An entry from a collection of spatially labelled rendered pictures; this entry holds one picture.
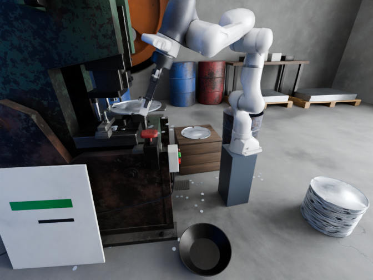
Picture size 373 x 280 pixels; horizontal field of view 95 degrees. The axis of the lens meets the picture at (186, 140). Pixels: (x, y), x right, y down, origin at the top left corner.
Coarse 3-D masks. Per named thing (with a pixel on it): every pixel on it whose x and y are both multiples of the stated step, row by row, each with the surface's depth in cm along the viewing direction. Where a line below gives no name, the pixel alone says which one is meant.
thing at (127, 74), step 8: (96, 72) 83; (104, 72) 84; (112, 72) 84; (120, 72) 85; (128, 72) 91; (96, 80) 85; (104, 80) 85; (112, 80) 86; (120, 80) 87; (128, 80) 89; (104, 88) 87; (112, 88) 88; (120, 88) 88
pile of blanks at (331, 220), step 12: (312, 192) 111; (312, 204) 112; (324, 204) 104; (312, 216) 114; (324, 216) 108; (336, 216) 102; (348, 216) 100; (360, 216) 101; (324, 228) 109; (336, 228) 105; (348, 228) 104
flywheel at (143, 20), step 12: (132, 0) 107; (144, 0) 107; (156, 0) 108; (168, 0) 105; (132, 12) 109; (144, 12) 110; (156, 12) 110; (132, 24) 112; (144, 24) 113; (156, 24) 113; (144, 48) 116; (144, 60) 119
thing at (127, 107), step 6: (120, 102) 107; (126, 102) 109; (132, 102) 109; (138, 102) 108; (156, 102) 107; (114, 108) 97; (120, 108) 97; (126, 108) 96; (132, 108) 95; (138, 108) 95; (150, 108) 96; (156, 108) 94
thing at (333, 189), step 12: (312, 180) 120; (324, 180) 119; (336, 180) 119; (324, 192) 109; (336, 192) 108; (348, 192) 108; (360, 192) 109; (336, 204) 101; (348, 204) 100; (360, 204) 100
